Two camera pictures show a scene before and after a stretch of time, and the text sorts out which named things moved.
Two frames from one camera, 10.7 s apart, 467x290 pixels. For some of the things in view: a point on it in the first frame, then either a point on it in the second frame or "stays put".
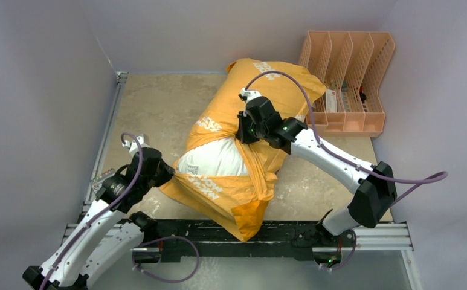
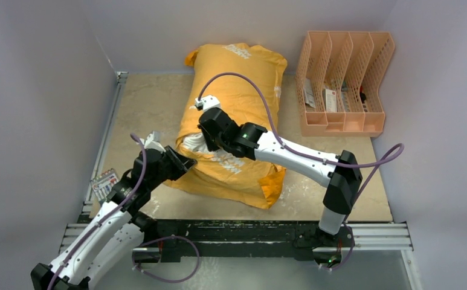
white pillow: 220,157 to 196,142
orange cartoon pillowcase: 237,202 to 245,80
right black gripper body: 252,132 to 214,142
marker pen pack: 96,182 stays put
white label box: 331,101 stays put
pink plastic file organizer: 350,65 stays put
